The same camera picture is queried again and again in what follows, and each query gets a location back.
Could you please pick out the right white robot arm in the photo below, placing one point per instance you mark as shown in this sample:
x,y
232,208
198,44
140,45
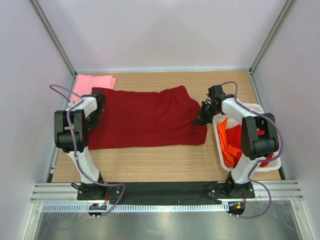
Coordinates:
x,y
260,140

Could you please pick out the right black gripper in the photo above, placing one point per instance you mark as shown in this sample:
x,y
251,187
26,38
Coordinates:
x,y
202,118

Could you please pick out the bright red t-shirt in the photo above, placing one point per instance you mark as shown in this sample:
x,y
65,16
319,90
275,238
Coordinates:
x,y
235,135

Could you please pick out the white plastic basket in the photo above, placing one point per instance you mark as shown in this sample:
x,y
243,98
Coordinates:
x,y
217,119

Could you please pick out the orange t-shirt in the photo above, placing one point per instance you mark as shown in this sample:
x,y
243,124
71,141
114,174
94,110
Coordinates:
x,y
225,142

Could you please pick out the aluminium frame rail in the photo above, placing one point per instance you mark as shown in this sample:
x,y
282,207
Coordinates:
x,y
57,185

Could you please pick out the folded pink t-shirt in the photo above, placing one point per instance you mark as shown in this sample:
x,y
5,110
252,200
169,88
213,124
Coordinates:
x,y
85,83

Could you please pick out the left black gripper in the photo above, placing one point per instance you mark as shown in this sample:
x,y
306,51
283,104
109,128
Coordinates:
x,y
91,126

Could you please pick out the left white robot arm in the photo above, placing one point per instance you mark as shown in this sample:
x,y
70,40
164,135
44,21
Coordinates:
x,y
72,128

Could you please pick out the dark red t-shirt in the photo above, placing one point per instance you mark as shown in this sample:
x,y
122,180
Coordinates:
x,y
147,119

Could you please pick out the white slotted cable duct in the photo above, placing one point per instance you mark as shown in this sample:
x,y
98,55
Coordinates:
x,y
91,207

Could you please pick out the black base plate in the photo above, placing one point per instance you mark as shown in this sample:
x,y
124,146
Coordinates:
x,y
164,193

